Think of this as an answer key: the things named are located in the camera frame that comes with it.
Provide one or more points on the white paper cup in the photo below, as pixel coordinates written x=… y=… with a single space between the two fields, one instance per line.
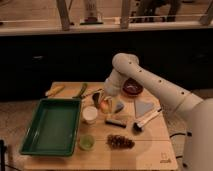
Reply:
x=89 y=114

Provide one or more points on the wooden block eraser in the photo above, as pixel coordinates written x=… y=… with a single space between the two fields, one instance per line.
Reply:
x=115 y=122

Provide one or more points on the brown pine cone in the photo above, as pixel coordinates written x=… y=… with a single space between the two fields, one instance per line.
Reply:
x=119 y=142

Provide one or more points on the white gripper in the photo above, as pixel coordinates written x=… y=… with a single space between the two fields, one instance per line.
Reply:
x=109 y=99

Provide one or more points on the blue sponge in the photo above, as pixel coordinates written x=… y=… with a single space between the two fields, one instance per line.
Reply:
x=119 y=107

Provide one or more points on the small green cup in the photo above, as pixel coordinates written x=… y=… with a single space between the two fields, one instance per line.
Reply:
x=86 y=142

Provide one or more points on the black white brush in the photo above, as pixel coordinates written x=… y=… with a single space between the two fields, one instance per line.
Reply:
x=139 y=124

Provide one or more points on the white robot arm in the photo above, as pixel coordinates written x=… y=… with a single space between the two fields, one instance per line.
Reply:
x=196 y=111

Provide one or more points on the red yellow apple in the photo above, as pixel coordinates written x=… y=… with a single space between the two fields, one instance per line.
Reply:
x=105 y=107

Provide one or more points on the green handled peeler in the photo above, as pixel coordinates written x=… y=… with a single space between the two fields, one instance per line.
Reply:
x=82 y=90

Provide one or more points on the green plastic tray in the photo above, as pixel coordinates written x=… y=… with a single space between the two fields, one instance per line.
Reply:
x=53 y=129

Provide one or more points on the grey folded cloth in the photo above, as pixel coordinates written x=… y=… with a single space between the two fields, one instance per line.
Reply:
x=142 y=107

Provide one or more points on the dark brown bowl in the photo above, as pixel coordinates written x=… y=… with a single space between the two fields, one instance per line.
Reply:
x=132 y=87

